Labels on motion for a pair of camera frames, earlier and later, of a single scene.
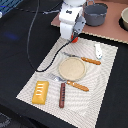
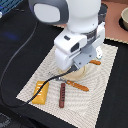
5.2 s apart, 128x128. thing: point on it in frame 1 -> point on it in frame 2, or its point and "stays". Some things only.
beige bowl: (123, 20) stays
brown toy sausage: (62, 95) stays
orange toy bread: (40, 92) stays
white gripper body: (72, 22) -> (78, 49)
